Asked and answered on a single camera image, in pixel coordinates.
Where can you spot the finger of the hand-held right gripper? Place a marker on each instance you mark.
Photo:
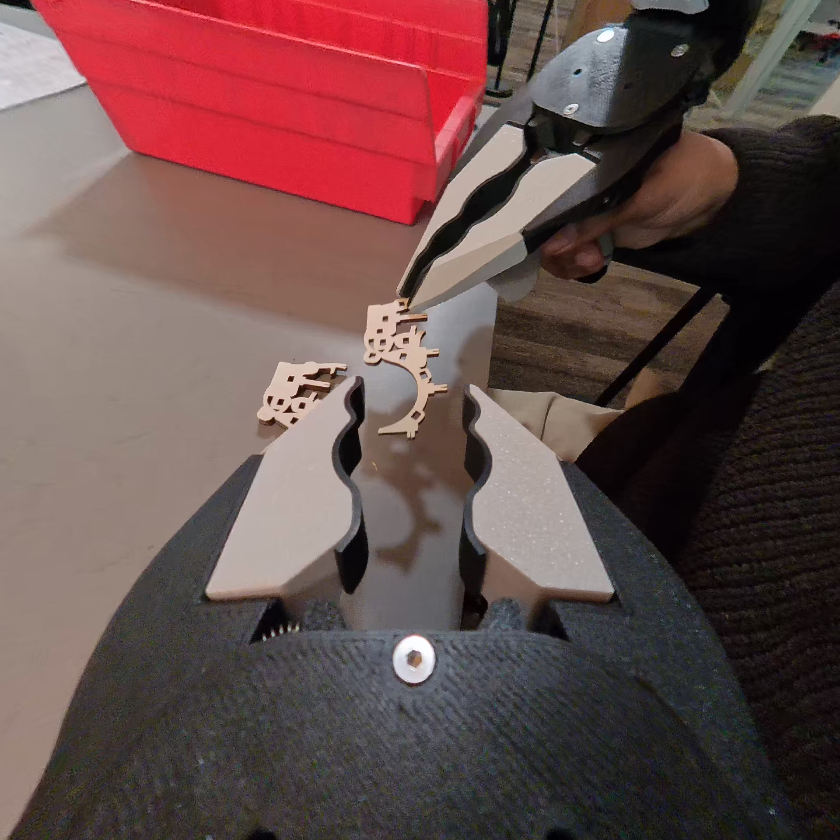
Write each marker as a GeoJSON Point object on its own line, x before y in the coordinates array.
{"type": "Point", "coordinates": [485, 157]}
{"type": "Point", "coordinates": [512, 223]}

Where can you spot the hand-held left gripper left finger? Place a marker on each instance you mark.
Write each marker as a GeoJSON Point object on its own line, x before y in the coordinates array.
{"type": "Point", "coordinates": [282, 525]}

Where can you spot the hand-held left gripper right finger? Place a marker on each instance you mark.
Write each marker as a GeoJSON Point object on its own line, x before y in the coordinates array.
{"type": "Point", "coordinates": [538, 525]}

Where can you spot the wooden elephant puzzle model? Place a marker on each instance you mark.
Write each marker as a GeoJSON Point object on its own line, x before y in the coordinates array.
{"type": "Point", "coordinates": [289, 394]}

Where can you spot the wooden elephant body puzzle piece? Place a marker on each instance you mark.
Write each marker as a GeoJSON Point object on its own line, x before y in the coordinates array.
{"type": "Point", "coordinates": [387, 328]}

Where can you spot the small curved wooden puzzle piece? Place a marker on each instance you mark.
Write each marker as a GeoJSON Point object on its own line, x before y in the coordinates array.
{"type": "Point", "coordinates": [423, 394]}

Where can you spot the grey desk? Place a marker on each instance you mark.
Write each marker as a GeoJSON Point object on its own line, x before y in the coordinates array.
{"type": "Point", "coordinates": [131, 295]}

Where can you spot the person's right hand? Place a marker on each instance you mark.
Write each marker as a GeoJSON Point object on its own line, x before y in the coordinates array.
{"type": "Point", "coordinates": [682, 190]}

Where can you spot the black-legged wooden worktable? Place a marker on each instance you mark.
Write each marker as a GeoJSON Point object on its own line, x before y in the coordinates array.
{"type": "Point", "coordinates": [542, 33]}

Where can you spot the person's beige trousers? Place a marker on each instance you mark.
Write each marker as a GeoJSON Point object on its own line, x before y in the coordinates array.
{"type": "Point", "coordinates": [558, 413]}

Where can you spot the black metal bar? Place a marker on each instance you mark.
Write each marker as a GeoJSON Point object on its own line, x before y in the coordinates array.
{"type": "Point", "coordinates": [656, 346]}

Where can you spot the red plastic bin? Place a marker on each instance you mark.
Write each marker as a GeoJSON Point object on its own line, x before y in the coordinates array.
{"type": "Point", "coordinates": [262, 98]}

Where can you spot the person's black sweater torso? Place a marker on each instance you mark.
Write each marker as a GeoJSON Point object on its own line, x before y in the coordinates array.
{"type": "Point", "coordinates": [774, 525]}

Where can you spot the blue-edged printed paper sheet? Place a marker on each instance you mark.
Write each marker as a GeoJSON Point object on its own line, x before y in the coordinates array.
{"type": "Point", "coordinates": [33, 72]}

